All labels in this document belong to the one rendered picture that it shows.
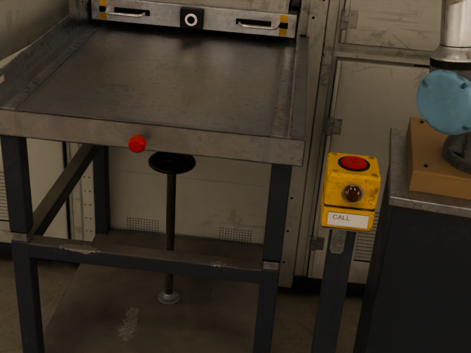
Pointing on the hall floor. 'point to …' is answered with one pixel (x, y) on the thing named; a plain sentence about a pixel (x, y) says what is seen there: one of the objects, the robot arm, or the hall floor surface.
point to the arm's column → (417, 284)
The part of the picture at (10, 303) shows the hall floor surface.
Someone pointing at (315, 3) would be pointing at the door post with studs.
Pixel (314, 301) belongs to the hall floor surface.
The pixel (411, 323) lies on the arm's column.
